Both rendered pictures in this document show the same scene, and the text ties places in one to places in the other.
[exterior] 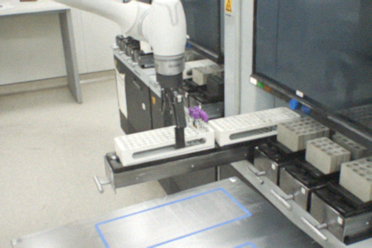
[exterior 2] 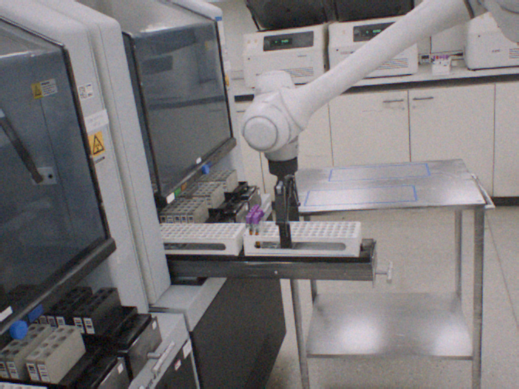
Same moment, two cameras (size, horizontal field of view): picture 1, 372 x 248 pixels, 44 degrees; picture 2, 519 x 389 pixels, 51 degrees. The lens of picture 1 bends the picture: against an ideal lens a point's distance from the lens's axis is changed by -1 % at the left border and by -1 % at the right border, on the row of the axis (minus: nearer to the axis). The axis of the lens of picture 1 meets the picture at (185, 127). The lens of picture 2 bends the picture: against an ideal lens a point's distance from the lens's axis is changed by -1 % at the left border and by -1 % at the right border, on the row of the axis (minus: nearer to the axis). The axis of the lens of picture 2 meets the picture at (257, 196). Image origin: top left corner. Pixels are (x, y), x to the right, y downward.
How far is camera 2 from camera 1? 252 cm
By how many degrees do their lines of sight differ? 123
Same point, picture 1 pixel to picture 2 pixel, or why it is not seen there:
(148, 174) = not seen: hidden behind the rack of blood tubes
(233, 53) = (122, 208)
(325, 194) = (247, 194)
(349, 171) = (229, 177)
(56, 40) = not seen: outside the picture
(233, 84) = (133, 254)
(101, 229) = (413, 197)
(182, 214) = (350, 197)
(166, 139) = (304, 225)
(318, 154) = (217, 193)
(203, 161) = not seen: hidden behind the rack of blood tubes
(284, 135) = (199, 214)
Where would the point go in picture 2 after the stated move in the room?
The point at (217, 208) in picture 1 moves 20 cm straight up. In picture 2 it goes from (324, 196) to (319, 136)
